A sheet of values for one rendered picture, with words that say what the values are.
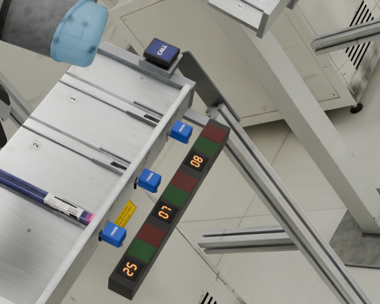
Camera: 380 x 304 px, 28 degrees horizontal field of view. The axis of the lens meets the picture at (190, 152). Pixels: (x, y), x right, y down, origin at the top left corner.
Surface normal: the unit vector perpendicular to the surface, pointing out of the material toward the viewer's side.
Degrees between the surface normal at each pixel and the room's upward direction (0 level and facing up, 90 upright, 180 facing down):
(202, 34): 90
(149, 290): 90
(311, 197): 0
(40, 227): 46
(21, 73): 90
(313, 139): 90
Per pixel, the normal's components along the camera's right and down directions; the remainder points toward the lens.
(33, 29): 0.00, 0.46
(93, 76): 0.11, -0.58
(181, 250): 0.70, -0.12
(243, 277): -0.56, -0.70
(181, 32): -0.44, 0.70
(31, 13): 0.14, 0.08
